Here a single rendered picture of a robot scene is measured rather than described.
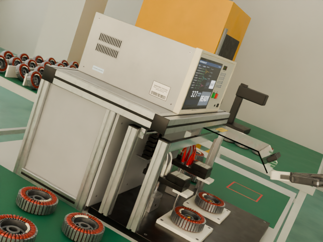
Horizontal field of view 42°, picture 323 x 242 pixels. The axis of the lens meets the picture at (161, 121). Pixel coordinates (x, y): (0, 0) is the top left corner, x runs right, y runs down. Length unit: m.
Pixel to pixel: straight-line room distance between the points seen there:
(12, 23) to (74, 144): 7.85
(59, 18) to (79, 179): 4.19
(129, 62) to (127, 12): 6.28
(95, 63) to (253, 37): 5.50
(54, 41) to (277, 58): 3.32
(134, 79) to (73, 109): 0.21
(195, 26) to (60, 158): 3.91
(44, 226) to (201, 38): 4.08
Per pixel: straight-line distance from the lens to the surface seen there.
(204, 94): 1.43
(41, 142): 1.37
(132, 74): 1.33
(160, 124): 1.14
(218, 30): 4.98
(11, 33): 9.06
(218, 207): 1.57
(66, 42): 5.28
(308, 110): 6.60
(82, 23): 5.27
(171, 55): 1.28
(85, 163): 1.28
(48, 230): 1.16
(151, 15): 5.31
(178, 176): 1.35
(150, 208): 1.39
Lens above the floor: 1.32
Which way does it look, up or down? 11 degrees down
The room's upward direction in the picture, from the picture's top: 20 degrees clockwise
